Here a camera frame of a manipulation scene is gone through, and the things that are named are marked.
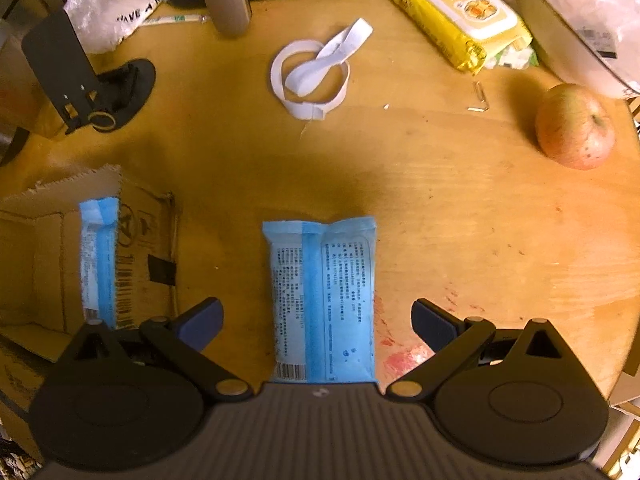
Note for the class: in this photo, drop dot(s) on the brown cardboard box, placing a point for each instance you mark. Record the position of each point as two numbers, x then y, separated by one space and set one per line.
65 255

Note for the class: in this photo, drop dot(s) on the wooden desktop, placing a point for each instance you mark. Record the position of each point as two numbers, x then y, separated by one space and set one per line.
425 200

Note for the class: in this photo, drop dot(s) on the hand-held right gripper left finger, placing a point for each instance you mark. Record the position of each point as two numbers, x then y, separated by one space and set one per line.
204 321

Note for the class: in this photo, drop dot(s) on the yellow wet wipes pack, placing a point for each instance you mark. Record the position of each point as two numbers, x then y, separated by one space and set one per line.
460 15

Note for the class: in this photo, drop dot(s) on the white elastic band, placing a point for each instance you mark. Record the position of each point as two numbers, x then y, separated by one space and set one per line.
320 71

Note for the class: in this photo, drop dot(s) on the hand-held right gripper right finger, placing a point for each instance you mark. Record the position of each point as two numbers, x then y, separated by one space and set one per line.
433 325

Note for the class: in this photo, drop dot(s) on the black phone stand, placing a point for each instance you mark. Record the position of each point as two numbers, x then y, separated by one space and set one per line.
80 72

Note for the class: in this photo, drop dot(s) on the metal paper clip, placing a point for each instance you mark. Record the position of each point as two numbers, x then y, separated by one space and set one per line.
480 96

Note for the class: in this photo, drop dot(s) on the white container with plastic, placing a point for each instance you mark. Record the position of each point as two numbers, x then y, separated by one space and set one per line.
582 20

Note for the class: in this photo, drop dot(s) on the white plastic bag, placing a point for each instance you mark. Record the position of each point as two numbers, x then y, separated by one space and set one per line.
107 7

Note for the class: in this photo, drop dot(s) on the red apple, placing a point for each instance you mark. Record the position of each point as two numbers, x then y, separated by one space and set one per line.
575 126

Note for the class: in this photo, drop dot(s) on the white green pen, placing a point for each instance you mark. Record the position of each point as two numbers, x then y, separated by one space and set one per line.
172 19

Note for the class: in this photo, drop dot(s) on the blue face mask packet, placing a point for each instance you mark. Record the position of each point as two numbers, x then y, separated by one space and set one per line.
324 300
99 260

